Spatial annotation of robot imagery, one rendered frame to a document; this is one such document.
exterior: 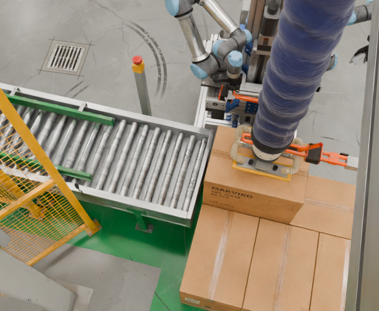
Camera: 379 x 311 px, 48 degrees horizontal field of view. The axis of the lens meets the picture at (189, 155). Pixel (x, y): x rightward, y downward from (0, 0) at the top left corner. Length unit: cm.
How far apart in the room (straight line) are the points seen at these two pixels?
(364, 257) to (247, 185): 224
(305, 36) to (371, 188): 125
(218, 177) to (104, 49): 227
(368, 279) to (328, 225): 270
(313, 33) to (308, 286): 175
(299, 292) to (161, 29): 288
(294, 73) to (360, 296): 143
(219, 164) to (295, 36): 121
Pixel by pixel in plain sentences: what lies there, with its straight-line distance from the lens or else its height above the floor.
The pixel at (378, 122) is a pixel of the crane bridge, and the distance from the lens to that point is 34.
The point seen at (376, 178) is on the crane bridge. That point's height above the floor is 300.
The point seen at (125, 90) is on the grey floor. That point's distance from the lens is 404.
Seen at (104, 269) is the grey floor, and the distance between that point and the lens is 339.
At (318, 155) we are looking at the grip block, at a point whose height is 120.
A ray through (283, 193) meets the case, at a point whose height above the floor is 94.
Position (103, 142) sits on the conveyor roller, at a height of 55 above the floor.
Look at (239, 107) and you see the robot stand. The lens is 298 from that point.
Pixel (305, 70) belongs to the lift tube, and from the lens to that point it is 168.
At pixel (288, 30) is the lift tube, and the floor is 214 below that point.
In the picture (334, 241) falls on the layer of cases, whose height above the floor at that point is 54.
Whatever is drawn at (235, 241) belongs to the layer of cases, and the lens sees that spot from 283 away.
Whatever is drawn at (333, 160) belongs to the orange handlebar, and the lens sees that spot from 242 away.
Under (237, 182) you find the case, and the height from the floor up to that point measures 94.
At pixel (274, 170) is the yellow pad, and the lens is 244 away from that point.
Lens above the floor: 326
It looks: 64 degrees down
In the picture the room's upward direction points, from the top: straight up
